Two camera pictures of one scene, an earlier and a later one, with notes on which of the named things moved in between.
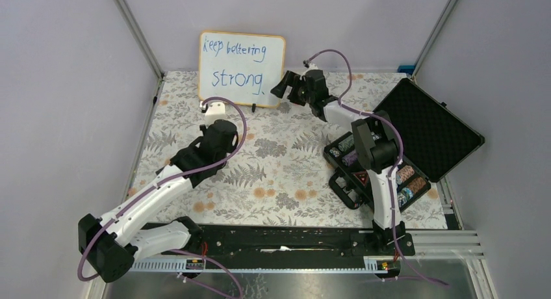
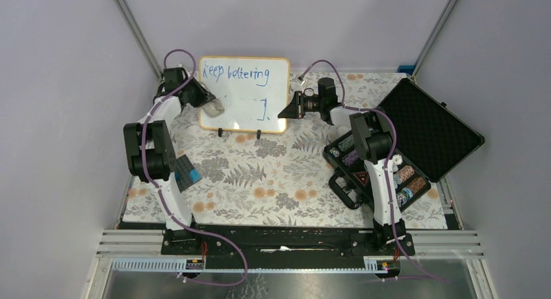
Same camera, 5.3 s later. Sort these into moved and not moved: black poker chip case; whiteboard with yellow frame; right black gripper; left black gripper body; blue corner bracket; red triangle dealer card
Moved: right black gripper; left black gripper body; whiteboard with yellow frame
Not moved: red triangle dealer card; blue corner bracket; black poker chip case
